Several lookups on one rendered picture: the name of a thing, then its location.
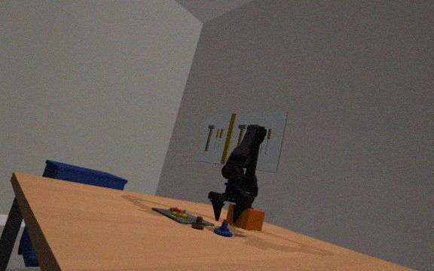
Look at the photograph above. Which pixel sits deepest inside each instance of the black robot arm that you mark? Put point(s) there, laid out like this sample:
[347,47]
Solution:
[245,156]

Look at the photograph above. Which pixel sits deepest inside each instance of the blue gear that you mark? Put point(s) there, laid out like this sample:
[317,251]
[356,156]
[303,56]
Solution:
[223,231]

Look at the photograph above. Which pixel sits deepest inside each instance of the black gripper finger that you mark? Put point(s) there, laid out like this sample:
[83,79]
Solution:
[217,207]
[237,212]

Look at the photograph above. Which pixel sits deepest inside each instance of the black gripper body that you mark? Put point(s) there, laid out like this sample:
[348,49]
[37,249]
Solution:
[218,197]

